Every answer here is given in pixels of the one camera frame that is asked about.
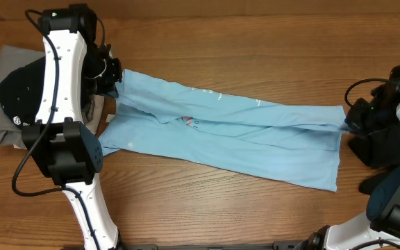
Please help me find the light blue printed t-shirt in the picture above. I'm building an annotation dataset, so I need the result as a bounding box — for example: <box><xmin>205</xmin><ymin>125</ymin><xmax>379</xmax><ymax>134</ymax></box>
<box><xmin>99</xmin><ymin>70</ymin><xmax>345</xmax><ymax>191</ymax></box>

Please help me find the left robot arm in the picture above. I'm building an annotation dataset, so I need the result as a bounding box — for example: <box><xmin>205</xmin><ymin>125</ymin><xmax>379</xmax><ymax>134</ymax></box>
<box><xmin>22</xmin><ymin>3</ymin><xmax>124</xmax><ymax>250</ymax></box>

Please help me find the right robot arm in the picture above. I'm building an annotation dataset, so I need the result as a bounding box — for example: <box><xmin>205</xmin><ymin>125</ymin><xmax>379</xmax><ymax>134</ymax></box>
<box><xmin>285</xmin><ymin>65</ymin><xmax>400</xmax><ymax>250</ymax></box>

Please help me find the black t-shirt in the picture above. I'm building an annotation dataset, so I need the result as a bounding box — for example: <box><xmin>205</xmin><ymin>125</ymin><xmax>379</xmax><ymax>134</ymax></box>
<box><xmin>348</xmin><ymin>126</ymin><xmax>400</xmax><ymax>195</ymax></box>

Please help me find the folded black garment with logo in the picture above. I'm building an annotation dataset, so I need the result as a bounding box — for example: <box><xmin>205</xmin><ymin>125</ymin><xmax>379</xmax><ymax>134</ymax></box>
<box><xmin>0</xmin><ymin>57</ymin><xmax>45</xmax><ymax>128</ymax></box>

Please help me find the folded grey garment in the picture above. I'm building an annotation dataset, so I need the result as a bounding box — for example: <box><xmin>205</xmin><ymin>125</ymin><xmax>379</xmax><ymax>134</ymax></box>
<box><xmin>0</xmin><ymin>45</ymin><xmax>44</xmax><ymax>149</ymax></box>

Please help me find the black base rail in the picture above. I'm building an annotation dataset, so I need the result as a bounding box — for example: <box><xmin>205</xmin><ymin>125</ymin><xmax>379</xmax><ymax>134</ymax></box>
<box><xmin>122</xmin><ymin>240</ymin><xmax>301</xmax><ymax>250</ymax></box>

